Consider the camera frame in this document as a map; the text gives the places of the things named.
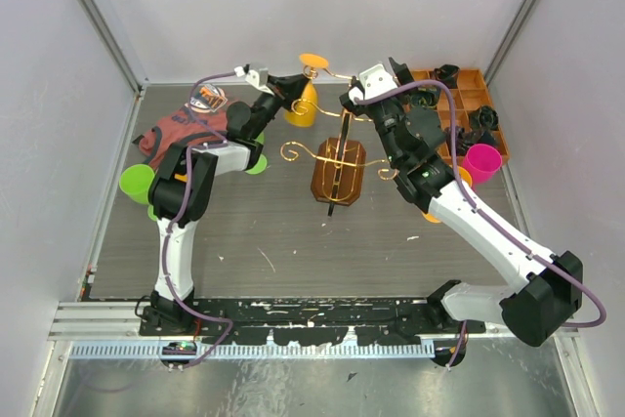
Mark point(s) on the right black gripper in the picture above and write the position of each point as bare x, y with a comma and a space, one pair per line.
357, 108

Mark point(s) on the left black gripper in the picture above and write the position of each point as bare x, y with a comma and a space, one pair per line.
287, 90

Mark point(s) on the orange wine glass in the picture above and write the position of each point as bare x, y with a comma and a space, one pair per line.
302, 113
467, 178

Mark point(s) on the green wine glass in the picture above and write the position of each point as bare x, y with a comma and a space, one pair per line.
135, 182
262, 162

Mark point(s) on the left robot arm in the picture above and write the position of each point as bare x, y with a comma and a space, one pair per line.
182, 186

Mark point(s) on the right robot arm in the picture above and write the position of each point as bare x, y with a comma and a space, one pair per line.
542, 290

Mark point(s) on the pink wine glass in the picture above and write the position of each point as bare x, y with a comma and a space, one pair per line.
482, 162

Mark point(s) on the rolled green patterned tie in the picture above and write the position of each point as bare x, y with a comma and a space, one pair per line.
425, 97

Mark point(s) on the rolled dark tie top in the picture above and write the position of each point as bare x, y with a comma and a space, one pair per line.
448, 75

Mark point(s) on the rolled dark tie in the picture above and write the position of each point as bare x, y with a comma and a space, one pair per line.
484, 118
448, 75

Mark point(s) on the wooden compartment tray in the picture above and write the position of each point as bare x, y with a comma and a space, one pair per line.
470, 94

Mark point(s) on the rolled maroon tie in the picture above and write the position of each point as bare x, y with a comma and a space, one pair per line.
465, 139

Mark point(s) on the rolled dark tie right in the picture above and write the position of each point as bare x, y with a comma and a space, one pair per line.
484, 118

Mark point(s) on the red folded t-shirt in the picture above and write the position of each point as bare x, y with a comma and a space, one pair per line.
176, 129

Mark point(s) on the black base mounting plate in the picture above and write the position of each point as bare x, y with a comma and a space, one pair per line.
303, 321

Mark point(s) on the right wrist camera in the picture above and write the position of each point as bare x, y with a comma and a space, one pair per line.
371, 84

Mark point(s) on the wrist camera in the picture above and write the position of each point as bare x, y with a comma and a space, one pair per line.
371, 84
255, 75

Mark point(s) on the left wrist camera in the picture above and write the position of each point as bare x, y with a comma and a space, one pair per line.
255, 75

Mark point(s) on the gold wire wine glass rack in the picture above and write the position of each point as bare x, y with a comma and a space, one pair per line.
339, 164

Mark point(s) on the slotted cable duct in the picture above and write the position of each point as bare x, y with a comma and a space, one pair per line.
187, 351

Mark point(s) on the aluminium rail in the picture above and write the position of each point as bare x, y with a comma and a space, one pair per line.
109, 320

